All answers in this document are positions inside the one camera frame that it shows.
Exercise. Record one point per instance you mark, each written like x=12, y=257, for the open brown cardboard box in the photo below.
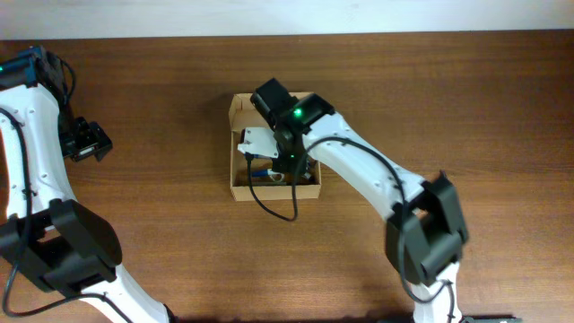
x=243, y=114

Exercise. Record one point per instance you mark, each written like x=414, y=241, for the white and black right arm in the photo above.
x=426, y=229

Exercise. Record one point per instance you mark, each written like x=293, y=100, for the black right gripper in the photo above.
x=298, y=165

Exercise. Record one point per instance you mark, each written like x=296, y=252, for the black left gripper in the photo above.
x=95, y=141

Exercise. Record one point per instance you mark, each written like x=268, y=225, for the blue cap whiteboard marker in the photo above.
x=268, y=173

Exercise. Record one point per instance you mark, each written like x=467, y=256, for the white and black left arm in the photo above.
x=59, y=250

